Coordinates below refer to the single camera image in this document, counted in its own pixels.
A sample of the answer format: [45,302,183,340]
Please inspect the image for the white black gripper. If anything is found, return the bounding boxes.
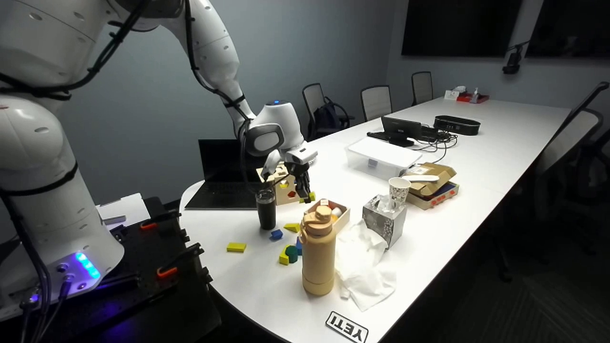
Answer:
[259,142,318,203]

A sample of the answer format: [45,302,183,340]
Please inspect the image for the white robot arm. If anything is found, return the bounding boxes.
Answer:
[0,0,314,302]

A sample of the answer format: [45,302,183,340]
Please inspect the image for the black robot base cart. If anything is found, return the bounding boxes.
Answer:
[0,196,224,343]

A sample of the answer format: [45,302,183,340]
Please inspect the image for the yellow long block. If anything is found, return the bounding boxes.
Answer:
[284,222,301,232]

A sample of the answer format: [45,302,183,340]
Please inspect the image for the wooden sorting box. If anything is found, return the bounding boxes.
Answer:
[301,197,350,232]

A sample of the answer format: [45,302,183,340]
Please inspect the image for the blue cube block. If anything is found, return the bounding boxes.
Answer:
[268,228,284,241]

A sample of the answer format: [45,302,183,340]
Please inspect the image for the green cylinder block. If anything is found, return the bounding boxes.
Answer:
[284,245,299,262]

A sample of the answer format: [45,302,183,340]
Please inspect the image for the yellow square block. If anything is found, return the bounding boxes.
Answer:
[278,253,289,264]

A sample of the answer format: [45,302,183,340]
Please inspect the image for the tissue box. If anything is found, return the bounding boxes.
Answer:
[362,194,406,245]

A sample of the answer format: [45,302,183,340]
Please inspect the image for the yellow flat block far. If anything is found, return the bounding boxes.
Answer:
[226,241,245,253]

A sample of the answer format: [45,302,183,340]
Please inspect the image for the black tumbler cup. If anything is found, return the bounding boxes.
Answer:
[255,186,276,230]

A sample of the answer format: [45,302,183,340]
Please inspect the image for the office chair with backpack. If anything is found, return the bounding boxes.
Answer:
[301,81,350,138]

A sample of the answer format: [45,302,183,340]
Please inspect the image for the tan insulated water bottle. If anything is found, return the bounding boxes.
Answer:
[301,224,335,295]

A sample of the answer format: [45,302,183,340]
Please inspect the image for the white flat tray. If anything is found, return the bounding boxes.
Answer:
[345,137,421,175]

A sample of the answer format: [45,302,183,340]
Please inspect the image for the black laptop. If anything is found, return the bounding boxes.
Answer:
[186,138,261,209]

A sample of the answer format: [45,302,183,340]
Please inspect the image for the paper cup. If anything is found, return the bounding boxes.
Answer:
[386,177,409,209]

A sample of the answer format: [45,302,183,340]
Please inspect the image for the black electronic device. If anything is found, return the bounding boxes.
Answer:
[367,116,451,146]

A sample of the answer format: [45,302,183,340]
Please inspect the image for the grey office chair middle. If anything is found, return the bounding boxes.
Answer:
[360,85,392,119]

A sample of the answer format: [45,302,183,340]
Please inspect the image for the grey office chair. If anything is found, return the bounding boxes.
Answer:
[360,85,392,119]
[411,70,432,102]

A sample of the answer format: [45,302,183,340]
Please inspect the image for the white crumpled tissue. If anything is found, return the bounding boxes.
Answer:
[335,220,396,310]

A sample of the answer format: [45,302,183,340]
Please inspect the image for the YETI sticker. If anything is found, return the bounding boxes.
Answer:
[325,310,369,343]

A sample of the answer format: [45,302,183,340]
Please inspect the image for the grey office chair far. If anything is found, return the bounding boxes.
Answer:
[411,70,432,102]

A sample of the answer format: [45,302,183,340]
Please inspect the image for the red item on table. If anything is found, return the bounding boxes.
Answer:
[444,85,488,102]

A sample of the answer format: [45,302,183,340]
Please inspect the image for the black chair right side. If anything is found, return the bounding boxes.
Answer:
[495,81,608,281]

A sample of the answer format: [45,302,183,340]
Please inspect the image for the orange clamp handle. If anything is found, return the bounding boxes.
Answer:
[156,266,179,279]

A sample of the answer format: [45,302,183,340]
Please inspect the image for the wall television screen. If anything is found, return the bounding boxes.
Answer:
[402,0,610,58]

